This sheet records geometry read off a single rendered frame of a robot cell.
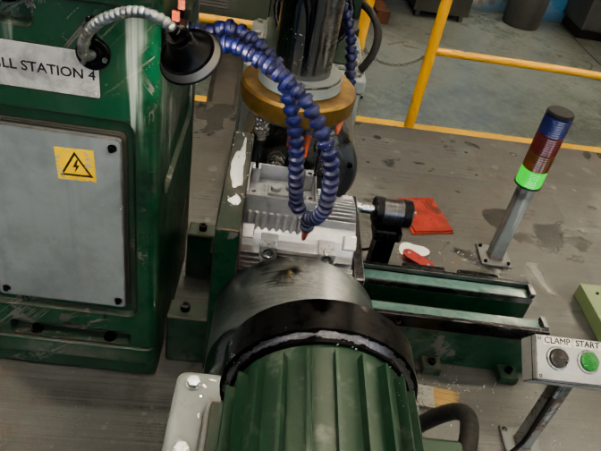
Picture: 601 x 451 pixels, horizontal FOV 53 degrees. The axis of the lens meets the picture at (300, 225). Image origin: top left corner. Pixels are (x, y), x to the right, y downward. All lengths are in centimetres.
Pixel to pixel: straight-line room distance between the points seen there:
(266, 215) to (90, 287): 31
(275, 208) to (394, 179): 81
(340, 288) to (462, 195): 101
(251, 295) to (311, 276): 9
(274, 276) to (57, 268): 35
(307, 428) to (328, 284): 42
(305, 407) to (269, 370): 5
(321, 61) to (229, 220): 28
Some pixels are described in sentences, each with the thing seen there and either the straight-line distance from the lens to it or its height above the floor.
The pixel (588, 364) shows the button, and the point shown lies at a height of 107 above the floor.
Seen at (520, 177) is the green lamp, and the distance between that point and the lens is 149.
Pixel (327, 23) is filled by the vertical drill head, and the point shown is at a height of 144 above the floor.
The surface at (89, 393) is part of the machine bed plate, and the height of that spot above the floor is 80.
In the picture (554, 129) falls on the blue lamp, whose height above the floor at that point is 119.
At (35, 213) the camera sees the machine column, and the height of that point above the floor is 116.
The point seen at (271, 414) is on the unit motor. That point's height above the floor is 134.
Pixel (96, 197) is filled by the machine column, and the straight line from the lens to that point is 91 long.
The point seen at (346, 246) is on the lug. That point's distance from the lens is 106.
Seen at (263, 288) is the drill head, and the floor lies 115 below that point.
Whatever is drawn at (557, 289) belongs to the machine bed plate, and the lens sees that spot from 163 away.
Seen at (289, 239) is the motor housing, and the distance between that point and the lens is 106.
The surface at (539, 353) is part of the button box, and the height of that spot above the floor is 107.
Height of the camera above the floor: 174
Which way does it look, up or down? 38 degrees down
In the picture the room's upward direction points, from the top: 11 degrees clockwise
